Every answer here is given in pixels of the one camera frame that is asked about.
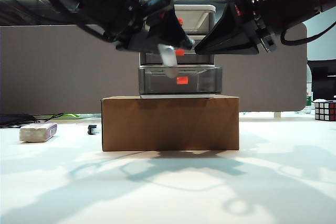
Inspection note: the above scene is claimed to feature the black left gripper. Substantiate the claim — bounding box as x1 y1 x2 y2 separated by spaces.
115 0 196 53

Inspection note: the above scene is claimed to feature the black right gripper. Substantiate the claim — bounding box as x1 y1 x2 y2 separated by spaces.
194 0 278 56

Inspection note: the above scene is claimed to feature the white earphone case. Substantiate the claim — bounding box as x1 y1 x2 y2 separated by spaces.
157 44 180 68

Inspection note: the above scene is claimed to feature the brown cardboard box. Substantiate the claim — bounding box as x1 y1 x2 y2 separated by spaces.
101 95 240 153

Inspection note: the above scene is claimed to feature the black monitor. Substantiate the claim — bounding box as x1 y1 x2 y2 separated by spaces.
307 59 336 103

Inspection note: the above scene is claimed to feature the grey-brown partition panel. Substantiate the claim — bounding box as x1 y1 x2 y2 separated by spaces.
0 23 309 119

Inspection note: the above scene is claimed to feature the clear tape roll dark dispenser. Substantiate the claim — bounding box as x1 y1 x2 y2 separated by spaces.
87 124 102 136

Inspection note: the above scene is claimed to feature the rubik's cube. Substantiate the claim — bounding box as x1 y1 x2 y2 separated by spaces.
313 100 336 122

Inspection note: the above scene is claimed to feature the purple printed tissue pack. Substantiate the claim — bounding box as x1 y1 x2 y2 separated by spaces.
18 122 58 143

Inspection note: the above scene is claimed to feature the black flat bag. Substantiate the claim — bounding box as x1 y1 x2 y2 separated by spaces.
0 113 35 126

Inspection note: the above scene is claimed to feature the white plastic drawer frame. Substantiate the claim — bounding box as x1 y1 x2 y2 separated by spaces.
138 4 223 101

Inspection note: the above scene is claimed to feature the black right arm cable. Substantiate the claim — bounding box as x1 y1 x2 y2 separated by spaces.
280 22 336 46

